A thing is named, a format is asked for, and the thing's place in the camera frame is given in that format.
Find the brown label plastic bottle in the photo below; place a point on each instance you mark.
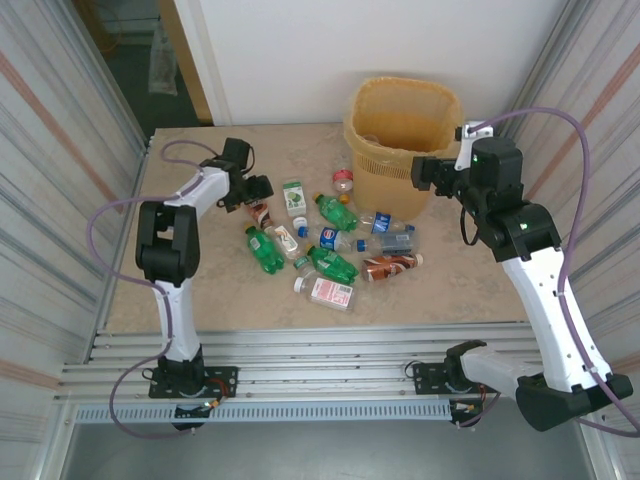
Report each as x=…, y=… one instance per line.
x=261, y=215
x=390, y=265

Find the green white carton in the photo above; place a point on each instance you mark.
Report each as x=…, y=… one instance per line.
x=295, y=197

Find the clear bottle orange white label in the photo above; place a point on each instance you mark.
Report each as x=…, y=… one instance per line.
x=286, y=241

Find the green bottle yellow cap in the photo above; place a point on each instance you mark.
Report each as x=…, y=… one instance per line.
x=339, y=212
x=262, y=250
x=332, y=264

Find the clear bottle blue label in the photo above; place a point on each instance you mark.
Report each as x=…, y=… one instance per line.
x=382, y=221

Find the clear bottle grey label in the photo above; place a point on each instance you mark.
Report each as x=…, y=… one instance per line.
x=395, y=242

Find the crushed bottle red label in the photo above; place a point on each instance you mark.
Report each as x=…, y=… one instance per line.
x=343, y=179

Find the clear Pepsi bottle blue cap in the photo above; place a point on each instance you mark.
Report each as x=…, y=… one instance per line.
x=330, y=238

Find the clear bottle green label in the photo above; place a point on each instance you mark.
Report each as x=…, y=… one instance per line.
x=302, y=264

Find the clear bottle pink label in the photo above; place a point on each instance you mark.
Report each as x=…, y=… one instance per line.
x=327, y=293

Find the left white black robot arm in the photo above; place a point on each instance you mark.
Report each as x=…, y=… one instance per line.
x=177, y=320

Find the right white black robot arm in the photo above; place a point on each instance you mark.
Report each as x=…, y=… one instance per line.
x=550, y=310

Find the orange plastic waste bin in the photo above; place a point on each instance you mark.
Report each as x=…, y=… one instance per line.
x=395, y=195

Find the yellow plastic bin liner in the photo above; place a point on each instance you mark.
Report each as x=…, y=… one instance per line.
x=400, y=115

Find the clear plastic bag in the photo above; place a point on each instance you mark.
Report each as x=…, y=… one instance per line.
x=162, y=65

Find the corrugated translucent side panel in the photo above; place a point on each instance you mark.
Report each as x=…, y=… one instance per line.
x=50, y=150
x=590, y=100

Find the yellow power connector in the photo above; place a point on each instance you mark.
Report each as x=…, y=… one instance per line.
x=467, y=407
x=212, y=403

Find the wooden door frame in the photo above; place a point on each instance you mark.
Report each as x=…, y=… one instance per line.
x=182, y=60

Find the aluminium table frame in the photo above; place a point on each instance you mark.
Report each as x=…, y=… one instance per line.
x=320, y=345

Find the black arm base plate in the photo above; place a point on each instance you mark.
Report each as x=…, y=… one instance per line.
x=225, y=380
x=430, y=375

